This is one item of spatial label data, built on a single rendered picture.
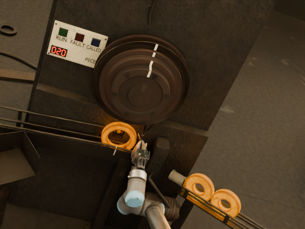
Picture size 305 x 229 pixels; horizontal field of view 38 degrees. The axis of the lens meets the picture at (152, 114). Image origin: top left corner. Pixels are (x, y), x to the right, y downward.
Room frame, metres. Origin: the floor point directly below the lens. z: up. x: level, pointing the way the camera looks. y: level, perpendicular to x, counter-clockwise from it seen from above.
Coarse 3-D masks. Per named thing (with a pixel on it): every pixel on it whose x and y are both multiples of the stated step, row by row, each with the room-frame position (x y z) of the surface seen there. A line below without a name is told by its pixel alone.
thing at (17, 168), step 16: (0, 144) 1.60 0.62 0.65; (16, 144) 1.66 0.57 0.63; (32, 144) 1.61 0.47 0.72; (0, 160) 1.55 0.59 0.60; (16, 160) 1.59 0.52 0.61; (32, 160) 1.58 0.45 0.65; (0, 176) 1.46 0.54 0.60; (16, 176) 1.49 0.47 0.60; (32, 176) 1.53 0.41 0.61; (0, 192) 1.50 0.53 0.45; (0, 208) 1.51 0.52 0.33; (0, 224) 1.53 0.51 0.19
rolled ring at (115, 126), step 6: (108, 126) 1.87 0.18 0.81; (114, 126) 1.87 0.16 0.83; (120, 126) 1.88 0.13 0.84; (126, 126) 1.89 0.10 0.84; (102, 132) 1.87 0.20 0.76; (108, 132) 1.86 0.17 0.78; (132, 132) 1.89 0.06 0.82; (102, 138) 1.86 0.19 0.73; (132, 138) 1.90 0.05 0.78; (114, 144) 1.90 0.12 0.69; (120, 144) 1.91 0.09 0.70; (126, 144) 1.90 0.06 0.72; (132, 144) 1.90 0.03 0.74
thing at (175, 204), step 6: (150, 192) 1.87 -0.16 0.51; (150, 198) 1.80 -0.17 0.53; (156, 198) 1.82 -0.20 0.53; (168, 198) 1.86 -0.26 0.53; (174, 204) 1.83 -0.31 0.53; (180, 204) 1.86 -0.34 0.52; (168, 210) 1.80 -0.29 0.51; (174, 210) 1.81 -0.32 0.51; (138, 216) 1.83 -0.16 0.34; (168, 216) 1.78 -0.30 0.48; (174, 216) 1.79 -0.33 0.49; (138, 222) 1.79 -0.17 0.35; (144, 222) 1.77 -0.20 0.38; (132, 228) 1.84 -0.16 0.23; (138, 228) 1.77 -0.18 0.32; (144, 228) 1.78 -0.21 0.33; (150, 228) 1.79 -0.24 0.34
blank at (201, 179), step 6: (192, 174) 1.86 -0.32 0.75; (198, 174) 1.84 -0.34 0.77; (192, 180) 1.84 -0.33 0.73; (198, 180) 1.83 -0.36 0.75; (204, 180) 1.82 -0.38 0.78; (210, 180) 1.83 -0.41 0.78; (186, 186) 1.84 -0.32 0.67; (192, 186) 1.83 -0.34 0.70; (204, 186) 1.81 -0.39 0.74; (210, 186) 1.80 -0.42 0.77; (198, 192) 1.83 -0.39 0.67; (204, 192) 1.81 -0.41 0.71; (210, 192) 1.80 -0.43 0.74; (192, 198) 1.82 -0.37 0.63; (198, 198) 1.81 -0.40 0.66; (204, 198) 1.80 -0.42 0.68; (210, 198) 1.79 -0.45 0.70
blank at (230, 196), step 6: (216, 192) 1.79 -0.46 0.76; (222, 192) 1.78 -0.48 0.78; (228, 192) 1.78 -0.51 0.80; (216, 198) 1.78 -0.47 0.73; (222, 198) 1.77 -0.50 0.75; (228, 198) 1.76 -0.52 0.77; (234, 198) 1.75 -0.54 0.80; (216, 204) 1.77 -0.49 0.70; (234, 204) 1.75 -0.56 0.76; (240, 204) 1.76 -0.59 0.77; (228, 210) 1.75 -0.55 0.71; (234, 210) 1.74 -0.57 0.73; (234, 216) 1.74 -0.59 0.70
